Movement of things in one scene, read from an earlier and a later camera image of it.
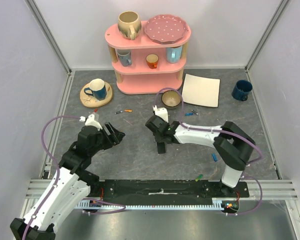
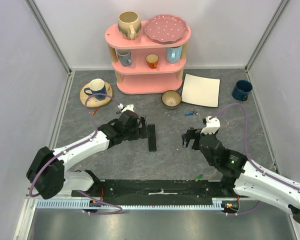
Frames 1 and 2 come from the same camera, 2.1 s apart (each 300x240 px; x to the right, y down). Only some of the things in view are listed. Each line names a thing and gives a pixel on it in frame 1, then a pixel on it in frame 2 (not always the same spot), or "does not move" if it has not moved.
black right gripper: (160, 139) to (195, 139)
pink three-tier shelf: (144, 66) does not move
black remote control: (161, 147) to (152, 138)
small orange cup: (152, 60) does not move
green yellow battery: (199, 177) does not move
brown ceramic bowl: (171, 98) does not move
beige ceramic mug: (129, 24) does not move
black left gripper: (113, 139) to (138, 134)
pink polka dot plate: (166, 28) does not move
